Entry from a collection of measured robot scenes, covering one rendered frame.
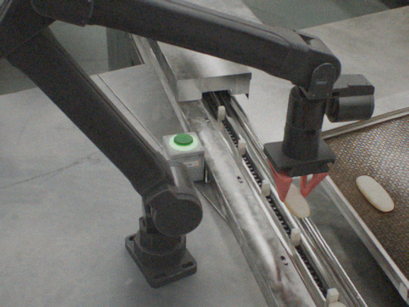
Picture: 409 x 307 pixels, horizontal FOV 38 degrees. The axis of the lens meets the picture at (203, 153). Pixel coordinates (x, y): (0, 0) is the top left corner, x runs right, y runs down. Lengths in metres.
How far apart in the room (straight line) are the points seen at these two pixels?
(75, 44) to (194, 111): 2.46
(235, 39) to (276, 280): 0.38
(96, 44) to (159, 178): 2.88
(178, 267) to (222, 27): 0.41
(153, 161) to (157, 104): 0.59
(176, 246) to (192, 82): 0.49
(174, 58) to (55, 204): 0.49
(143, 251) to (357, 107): 0.41
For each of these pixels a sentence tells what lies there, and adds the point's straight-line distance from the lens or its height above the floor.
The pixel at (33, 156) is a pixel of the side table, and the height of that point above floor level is 0.82.
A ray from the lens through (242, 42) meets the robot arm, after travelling 0.79.
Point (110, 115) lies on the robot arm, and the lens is 0.81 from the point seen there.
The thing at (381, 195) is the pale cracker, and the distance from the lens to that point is 1.07.
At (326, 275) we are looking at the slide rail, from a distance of 0.99.
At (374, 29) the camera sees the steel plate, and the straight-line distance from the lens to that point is 1.96.
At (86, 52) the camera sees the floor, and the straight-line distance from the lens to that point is 3.63.
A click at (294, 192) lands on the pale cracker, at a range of 1.01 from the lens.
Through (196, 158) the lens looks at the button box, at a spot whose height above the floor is 0.88.
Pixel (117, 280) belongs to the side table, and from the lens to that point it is 1.00.
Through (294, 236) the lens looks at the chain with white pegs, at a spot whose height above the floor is 0.86.
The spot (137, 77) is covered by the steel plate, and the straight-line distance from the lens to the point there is 1.56.
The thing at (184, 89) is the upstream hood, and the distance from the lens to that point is 1.35.
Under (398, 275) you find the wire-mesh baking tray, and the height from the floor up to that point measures 0.90.
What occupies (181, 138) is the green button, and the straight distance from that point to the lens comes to 1.16.
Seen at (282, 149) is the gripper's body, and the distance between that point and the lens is 0.94.
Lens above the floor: 1.55
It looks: 35 degrees down
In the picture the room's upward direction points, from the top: 2 degrees clockwise
